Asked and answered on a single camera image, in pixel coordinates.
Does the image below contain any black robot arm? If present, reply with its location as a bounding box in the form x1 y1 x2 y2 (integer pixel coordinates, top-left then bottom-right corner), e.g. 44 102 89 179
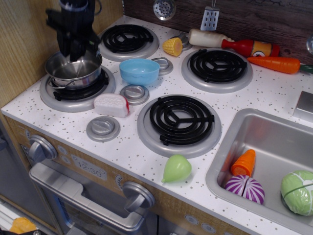
45 0 101 62

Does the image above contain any light blue plastic bowl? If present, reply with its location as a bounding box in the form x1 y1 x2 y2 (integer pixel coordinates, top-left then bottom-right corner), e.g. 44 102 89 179
119 58 160 86

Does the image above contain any orange toy carrot piece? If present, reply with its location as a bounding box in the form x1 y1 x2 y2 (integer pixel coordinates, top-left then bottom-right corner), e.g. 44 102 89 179
231 149 256 177

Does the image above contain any yellow toy corn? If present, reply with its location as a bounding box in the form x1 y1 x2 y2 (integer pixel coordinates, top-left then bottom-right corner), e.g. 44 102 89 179
162 37 183 56

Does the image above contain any silver stovetop knob far back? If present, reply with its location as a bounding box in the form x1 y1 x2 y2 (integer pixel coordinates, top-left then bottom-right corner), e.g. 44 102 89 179
178 33 192 51

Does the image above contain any silver faucet base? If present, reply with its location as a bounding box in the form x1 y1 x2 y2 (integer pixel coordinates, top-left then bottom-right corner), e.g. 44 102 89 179
293 91 313 122

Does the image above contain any white red toy cheese wedge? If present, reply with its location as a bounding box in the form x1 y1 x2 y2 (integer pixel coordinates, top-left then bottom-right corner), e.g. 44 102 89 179
93 94 129 118

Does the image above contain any small steel pot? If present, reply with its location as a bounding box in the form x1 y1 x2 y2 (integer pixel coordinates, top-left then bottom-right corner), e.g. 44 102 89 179
45 51 102 90

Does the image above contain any silver toy sink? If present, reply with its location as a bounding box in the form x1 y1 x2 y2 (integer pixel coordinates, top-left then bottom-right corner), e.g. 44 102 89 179
206 109 313 235

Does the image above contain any green toy cabbage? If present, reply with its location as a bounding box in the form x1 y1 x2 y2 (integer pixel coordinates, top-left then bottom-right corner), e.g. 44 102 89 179
280 170 313 216

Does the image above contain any silver stovetop knob front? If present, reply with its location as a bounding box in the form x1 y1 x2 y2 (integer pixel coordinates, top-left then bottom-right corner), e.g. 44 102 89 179
86 117 120 142

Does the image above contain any silver perforated ladle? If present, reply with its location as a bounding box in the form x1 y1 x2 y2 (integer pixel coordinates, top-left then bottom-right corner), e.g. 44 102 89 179
153 0 176 21

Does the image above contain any silver stovetop knob middle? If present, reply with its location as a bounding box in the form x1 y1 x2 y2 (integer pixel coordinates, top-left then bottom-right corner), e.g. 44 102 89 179
120 85 150 106

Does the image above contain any silver oven knob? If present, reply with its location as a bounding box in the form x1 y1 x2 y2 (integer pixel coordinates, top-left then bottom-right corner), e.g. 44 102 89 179
29 135 58 163
122 181 156 213

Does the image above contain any back left black burner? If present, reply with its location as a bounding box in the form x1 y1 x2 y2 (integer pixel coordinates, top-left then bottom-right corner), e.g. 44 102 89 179
99 24 159 62

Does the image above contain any left silver oven knob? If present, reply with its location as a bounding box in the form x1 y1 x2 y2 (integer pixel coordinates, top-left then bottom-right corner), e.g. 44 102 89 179
29 135 58 163

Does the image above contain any back right black burner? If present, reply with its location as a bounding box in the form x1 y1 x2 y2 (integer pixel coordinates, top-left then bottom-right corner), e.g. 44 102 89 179
181 48 253 94

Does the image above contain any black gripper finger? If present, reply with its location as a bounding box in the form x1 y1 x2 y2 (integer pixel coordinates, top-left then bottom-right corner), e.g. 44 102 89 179
57 30 71 56
70 38 87 62

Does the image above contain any black burner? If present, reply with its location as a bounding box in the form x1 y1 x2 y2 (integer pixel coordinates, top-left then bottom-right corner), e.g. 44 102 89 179
137 94 222 158
40 67 116 113
99 24 159 62
181 48 253 94

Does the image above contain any yellow object on floor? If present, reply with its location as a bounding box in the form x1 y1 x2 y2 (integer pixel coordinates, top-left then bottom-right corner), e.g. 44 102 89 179
9 217 37 234

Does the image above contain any red toy ketchup bottle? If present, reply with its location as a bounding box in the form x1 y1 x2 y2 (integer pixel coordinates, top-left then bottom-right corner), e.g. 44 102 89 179
221 39 280 57

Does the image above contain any white toy bottle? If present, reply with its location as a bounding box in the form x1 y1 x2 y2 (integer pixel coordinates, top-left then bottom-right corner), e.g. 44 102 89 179
188 29 234 47

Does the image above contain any front left black burner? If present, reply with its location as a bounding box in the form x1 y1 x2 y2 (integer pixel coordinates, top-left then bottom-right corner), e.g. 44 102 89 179
40 67 116 113

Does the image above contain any light green toy pear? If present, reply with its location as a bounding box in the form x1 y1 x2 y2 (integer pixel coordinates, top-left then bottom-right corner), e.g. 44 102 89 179
161 154 192 183

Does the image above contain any silver hanging utensil right edge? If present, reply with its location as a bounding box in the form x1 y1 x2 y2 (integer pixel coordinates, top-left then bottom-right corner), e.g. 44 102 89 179
306 35 313 54

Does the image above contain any silver stovetop knob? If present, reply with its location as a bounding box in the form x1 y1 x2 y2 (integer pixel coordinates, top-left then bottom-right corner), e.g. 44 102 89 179
178 33 192 51
86 117 120 142
152 57 174 76
120 85 150 106

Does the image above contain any purple toy onion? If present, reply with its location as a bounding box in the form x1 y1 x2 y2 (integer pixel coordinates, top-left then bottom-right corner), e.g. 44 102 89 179
224 175 265 205

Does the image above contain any front right black burner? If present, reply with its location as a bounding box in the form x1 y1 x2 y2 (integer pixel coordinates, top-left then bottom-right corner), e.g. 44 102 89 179
137 94 222 158

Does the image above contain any right silver oven knob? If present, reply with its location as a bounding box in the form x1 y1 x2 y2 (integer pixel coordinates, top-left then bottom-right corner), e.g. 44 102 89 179
122 181 156 213

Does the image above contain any silver oven door handle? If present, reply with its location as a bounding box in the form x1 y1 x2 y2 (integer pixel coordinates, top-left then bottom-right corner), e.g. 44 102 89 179
29 163 145 235

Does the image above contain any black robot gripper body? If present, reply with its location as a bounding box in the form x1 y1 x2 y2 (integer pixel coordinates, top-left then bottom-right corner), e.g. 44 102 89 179
45 4 100 47

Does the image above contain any silver slotted spatula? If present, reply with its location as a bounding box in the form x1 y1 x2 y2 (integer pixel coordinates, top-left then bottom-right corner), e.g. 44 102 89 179
200 0 220 31

